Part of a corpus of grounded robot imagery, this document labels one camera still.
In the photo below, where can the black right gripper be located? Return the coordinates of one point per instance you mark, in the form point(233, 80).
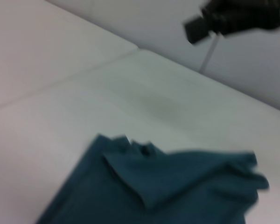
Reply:
point(247, 14)

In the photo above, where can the teal blue shirt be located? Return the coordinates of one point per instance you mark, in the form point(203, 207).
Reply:
point(165, 186)

